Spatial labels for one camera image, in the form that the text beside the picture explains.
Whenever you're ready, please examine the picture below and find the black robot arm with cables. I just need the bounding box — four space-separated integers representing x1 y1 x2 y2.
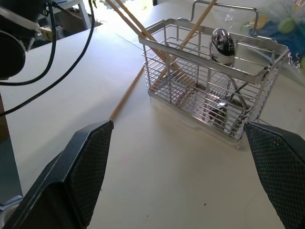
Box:
0 0 96 117

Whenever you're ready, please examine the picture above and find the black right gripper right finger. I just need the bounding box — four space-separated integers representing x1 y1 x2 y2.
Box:
244 121 305 229

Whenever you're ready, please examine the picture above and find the silver wire basket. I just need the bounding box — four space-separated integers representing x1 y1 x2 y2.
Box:
138 0 290 151

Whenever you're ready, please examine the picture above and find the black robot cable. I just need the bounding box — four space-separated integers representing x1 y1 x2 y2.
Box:
0 0 58 86

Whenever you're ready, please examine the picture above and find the metal spoon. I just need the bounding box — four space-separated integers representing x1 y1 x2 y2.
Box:
204 28 246 127

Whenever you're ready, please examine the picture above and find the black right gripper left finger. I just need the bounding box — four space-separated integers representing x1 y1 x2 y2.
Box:
4 120 114 229

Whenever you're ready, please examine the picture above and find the wooden chopstick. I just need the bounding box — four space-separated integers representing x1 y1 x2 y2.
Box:
114 0 198 88
104 0 193 85
109 66 146 120
150 0 218 92

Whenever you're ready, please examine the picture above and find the brown cardboard box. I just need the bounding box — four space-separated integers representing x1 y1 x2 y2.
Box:
39 7 88 40

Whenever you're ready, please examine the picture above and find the clear bag of colourful items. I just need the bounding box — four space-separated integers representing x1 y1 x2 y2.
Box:
223 0 305 72

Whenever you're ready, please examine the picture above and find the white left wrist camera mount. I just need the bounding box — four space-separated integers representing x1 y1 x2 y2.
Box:
0 6 40 52

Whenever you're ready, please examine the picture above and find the white background table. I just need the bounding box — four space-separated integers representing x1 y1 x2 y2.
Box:
53 0 95 31

